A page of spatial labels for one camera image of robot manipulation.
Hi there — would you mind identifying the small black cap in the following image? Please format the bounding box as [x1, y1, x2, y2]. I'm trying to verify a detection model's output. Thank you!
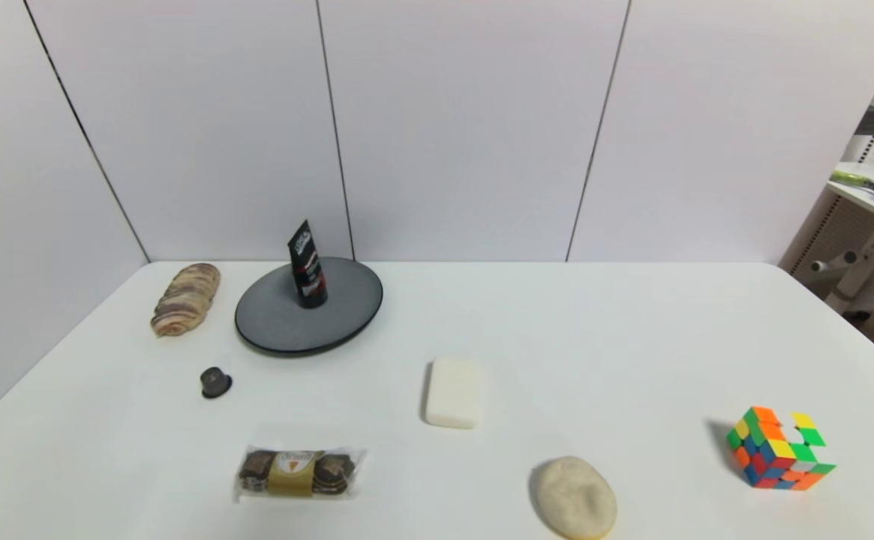
[200, 366, 233, 400]

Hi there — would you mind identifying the black cosmetic tube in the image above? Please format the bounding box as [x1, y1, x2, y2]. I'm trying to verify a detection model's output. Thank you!
[287, 220, 329, 310]

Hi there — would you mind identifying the white soap bar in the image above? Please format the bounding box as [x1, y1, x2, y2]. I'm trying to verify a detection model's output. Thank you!
[423, 357, 485, 431]

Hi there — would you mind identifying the white desk top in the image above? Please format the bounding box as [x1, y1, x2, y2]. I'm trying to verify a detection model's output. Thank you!
[827, 160, 874, 235]

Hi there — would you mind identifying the multicolour puzzle cube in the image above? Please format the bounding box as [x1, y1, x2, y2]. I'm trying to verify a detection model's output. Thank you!
[725, 405, 837, 491]

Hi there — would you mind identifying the striped seashell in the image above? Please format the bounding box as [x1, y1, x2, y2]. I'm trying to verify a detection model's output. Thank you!
[150, 262, 222, 338]

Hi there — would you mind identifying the wrapped chocolate balls pack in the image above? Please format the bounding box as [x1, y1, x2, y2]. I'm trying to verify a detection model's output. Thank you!
[232, 445, 368, 503]

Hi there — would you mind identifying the gray round plate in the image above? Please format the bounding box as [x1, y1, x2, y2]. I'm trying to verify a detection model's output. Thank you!
[234, 256, 385, 357]

